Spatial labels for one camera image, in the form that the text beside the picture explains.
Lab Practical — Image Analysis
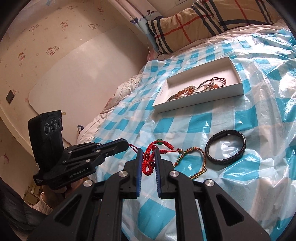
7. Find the plaid beige pillow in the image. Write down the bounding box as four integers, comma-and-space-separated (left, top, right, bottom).
147, 0, 281, 54

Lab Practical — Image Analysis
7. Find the pink cartoon curtain left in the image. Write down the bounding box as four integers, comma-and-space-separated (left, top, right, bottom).
109, 0, 163, 52

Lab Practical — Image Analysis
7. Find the left forearm knit sleeve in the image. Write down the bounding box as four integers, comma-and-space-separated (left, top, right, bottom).
33, 192, 53, 215

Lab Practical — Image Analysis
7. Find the red cord pendant bracelet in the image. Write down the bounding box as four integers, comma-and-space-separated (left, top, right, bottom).
206, 76, 227, 90

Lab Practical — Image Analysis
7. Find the white board leaning on wall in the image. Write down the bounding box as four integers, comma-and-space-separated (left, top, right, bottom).
29, 26, 148, 145

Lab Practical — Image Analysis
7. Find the white shallow cardboard box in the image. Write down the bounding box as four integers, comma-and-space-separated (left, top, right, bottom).
153, 57, 244, 113

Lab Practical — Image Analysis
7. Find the blue checkered plastic sheet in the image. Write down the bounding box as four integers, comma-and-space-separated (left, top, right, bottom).
92, 28, 295, 240

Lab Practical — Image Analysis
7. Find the red knotted cord bracelet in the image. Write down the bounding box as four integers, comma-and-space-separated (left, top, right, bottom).
128, 138, 178, 176

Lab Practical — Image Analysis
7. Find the black braided leather bracelet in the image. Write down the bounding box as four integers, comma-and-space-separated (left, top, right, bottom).
205, 129, 247, 165

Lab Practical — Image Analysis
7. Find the person's left hand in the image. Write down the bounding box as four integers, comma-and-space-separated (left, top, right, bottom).
42, 179, 84, 209

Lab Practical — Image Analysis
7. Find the silver metal bangle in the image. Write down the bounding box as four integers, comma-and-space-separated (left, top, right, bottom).
195, 79, 214, 93

